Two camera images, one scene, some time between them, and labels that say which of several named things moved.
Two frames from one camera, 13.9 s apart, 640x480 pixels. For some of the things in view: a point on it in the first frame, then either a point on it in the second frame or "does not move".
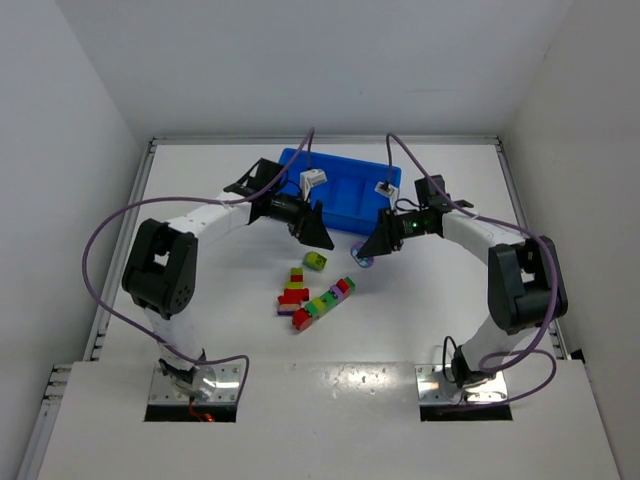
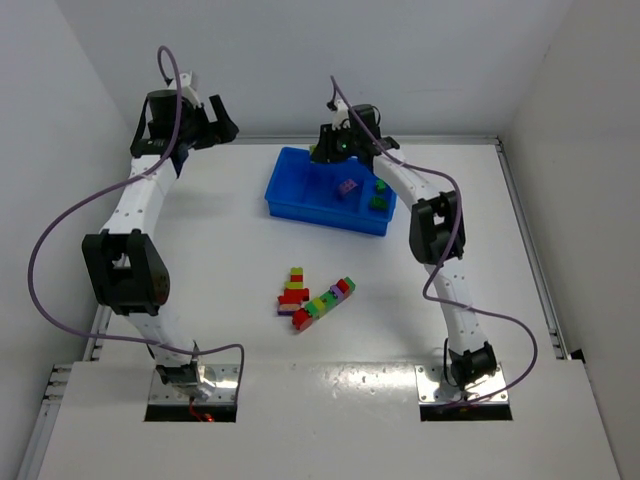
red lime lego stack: x=294 y=293 does not move
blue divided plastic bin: x=348 y=199 does not move
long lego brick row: x=303 y=317 does not move
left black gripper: x=304 y=220 to x=212 y=126
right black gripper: x=388 y=231 to x=329 y=150
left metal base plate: x=228 y=380 does not move
